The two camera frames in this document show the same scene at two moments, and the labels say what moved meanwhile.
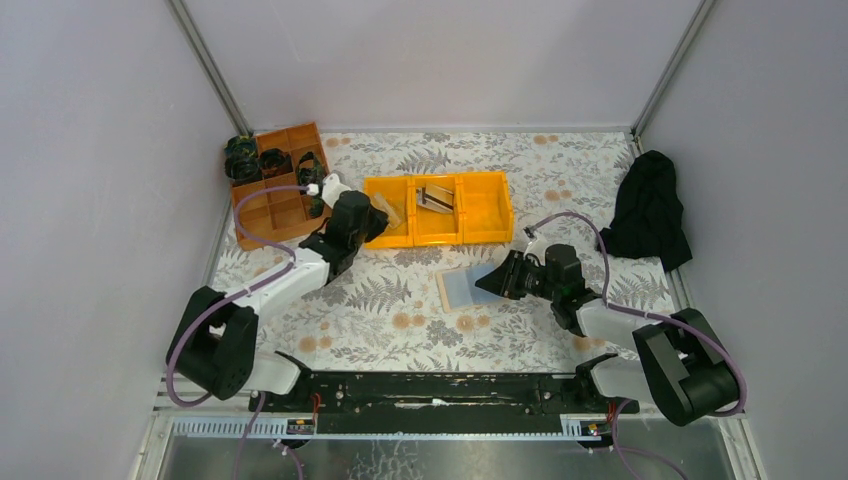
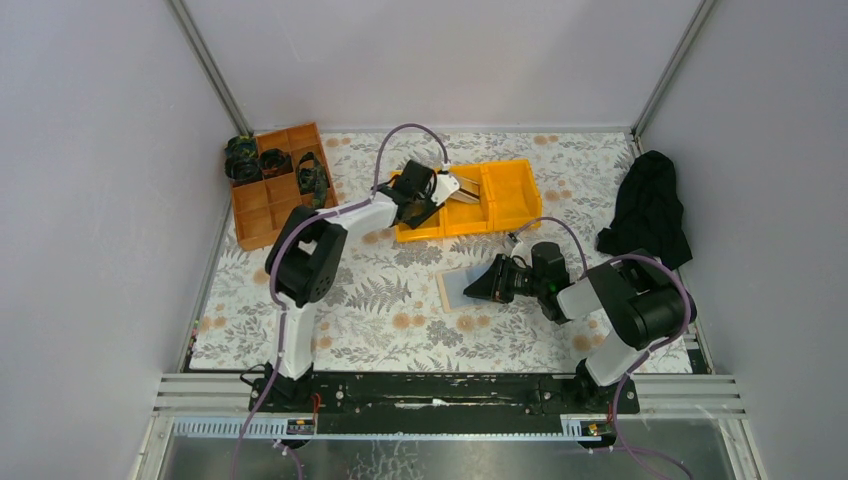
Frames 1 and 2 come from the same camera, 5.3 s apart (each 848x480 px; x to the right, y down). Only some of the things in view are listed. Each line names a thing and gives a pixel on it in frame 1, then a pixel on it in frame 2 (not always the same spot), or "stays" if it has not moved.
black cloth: (648, 219) stays
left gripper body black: (371, 221) → (424, 204)
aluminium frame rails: (184, 413) stays
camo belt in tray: (310, 171) stays
